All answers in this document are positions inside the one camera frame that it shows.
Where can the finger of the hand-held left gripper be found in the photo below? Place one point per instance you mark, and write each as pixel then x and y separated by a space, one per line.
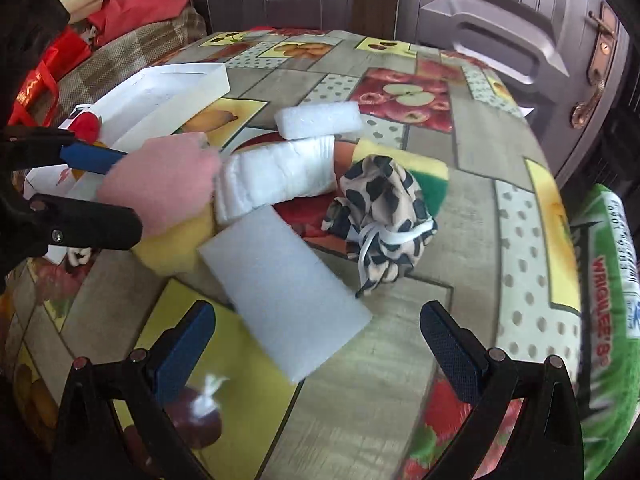
pixel 86 159
pixel 90 227

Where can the red white packet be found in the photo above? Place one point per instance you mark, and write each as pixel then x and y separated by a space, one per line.
pixel 87 125

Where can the pink red plastic bag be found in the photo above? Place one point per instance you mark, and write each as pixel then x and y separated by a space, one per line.
pixel 140 0

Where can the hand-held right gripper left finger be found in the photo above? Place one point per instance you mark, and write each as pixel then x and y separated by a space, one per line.
pixel 184 357

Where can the yellow green scouring sponge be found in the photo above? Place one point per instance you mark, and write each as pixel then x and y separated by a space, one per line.
pixel 400 160

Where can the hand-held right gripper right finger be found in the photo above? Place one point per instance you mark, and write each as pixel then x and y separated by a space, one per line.
pixel 451 357

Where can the red gift bag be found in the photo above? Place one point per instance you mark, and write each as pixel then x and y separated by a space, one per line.
pixel 40 85

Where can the fruit print tablecloth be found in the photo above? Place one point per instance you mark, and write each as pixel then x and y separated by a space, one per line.
pixel 480 135

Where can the green white printed sack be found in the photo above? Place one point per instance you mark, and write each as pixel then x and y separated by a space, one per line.
pixel 610 360

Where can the white quilted cloth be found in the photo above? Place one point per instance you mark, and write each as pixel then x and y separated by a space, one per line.
pixel 275 175

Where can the plaid sofa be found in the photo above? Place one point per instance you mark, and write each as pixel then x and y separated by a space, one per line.
pixel 130 55

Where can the small thick white foam block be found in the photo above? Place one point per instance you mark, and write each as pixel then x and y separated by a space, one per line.
pixel 320 119

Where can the pink cloth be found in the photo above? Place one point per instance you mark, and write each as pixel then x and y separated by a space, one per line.
pixel 160 185

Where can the large white foam block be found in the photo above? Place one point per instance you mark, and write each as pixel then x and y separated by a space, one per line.
pixel 285 295

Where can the white cardboard box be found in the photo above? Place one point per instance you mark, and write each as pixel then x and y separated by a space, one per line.
pixel 165 90

